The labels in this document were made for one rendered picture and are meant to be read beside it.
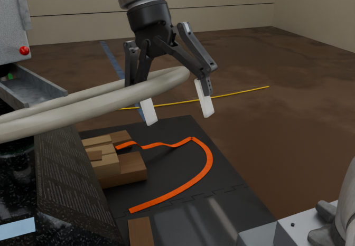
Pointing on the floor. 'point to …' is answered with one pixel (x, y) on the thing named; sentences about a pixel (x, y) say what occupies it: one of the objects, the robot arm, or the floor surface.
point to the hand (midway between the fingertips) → (177, 113)
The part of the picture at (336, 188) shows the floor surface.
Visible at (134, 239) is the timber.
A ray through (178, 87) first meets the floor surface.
